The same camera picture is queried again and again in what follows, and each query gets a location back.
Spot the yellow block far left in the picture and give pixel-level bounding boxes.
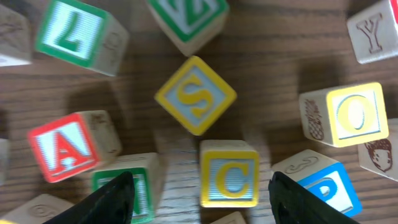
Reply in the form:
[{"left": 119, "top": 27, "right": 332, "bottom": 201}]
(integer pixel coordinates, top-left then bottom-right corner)
[{"left": 0, "top": 139, "right": 9, "bottom": 185}]

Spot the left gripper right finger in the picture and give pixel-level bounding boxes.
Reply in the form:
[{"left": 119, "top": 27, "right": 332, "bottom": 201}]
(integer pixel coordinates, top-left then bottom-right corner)
[{"left": 268, "top": 171, "right": 359, "bottom": 224}]

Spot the green Z block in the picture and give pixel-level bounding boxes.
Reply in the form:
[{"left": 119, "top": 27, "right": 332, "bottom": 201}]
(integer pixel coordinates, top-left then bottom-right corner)
[{"left": 147, "top": 0, "right": 229, "bottom": 57}]

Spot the yellow C block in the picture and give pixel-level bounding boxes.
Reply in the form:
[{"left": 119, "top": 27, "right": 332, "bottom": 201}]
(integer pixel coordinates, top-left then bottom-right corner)
[{"left": 200, "top": 140, "right": 259, "bottom": 208}]

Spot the yellow O block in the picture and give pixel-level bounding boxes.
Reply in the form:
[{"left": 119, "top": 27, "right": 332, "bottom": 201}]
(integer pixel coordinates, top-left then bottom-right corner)
[{"left": 298, "top": 82, "right": 389, "bottom": 147}]

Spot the red A block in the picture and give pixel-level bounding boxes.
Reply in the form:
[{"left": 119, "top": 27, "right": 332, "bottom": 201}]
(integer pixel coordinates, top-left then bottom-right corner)
[{"left": 28, "top": 110, "right": 122, "bottom": 183}]

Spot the yellow block left lower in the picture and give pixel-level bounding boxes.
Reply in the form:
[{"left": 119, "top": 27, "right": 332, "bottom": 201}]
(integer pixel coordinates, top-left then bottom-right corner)
[{"left": 1, "top": 194, "right": 74, "bottom": 224}]

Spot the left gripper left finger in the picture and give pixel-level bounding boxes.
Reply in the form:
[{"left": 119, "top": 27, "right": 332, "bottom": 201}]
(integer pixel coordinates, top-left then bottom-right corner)
[{"left": 44, "top": 172, "right": 135, "bottom": 224}]

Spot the blue P block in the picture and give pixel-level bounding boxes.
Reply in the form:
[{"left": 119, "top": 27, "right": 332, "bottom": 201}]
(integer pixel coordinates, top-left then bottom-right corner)
[{"left": 272, "top": 149, "right": 363, "bottom": 217}]

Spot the green L block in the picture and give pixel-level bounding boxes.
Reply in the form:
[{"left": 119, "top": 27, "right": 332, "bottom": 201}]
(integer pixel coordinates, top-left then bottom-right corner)
[{"left": 35, "top": 0, "right": 129, "bottom": 77}]

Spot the green block top left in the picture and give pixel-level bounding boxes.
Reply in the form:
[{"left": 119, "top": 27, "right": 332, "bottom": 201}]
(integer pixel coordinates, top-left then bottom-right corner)
[{"left": 1, "top": 5, "right": 32, "bottom": 67}]

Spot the yellow S block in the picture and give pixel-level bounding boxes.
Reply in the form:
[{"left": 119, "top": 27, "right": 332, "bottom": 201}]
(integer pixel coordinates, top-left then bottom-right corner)
[{"left": 154, "top": 56, "right": 237, "bottom": 136}]

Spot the green N block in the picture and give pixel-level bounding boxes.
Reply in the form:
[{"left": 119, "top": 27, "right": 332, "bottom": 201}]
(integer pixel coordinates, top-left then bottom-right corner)
[{"left": 91, "top": 152, "right": 162, "bottom": 223}]

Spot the red U block upper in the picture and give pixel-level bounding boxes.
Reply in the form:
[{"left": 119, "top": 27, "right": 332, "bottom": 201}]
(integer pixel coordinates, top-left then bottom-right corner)
[{"left": 346, "top": 0, "right": 397, "bottom": 64}]

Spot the blue T block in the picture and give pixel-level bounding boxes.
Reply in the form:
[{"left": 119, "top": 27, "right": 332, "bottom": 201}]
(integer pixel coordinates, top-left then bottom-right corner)
[{"left": 358, "top": 118, "right": 398, "bottom": 181}]

